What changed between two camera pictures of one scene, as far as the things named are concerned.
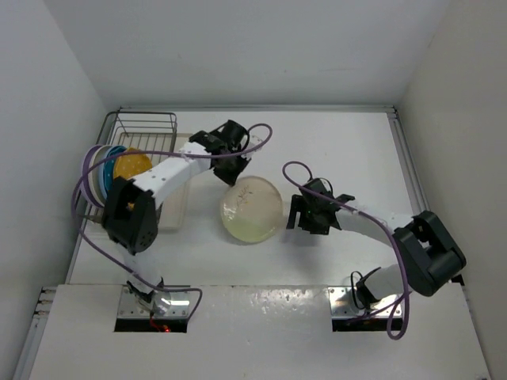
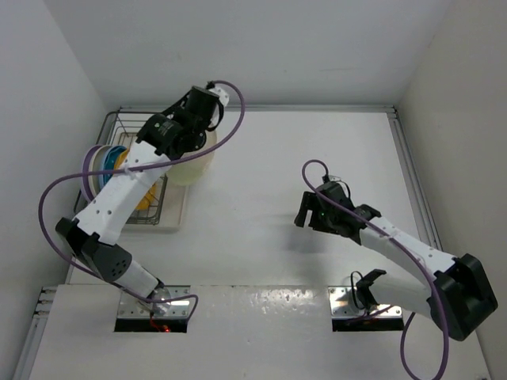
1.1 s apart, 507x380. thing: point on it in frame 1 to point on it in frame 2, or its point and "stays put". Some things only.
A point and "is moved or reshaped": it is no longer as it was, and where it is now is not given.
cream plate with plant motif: (251, 209) is moved or reshaped
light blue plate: (101, 183) to (120, 162)
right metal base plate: (344, 303) stays put
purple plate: (86, 165) stays put
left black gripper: (230, 178) to (206, 122)
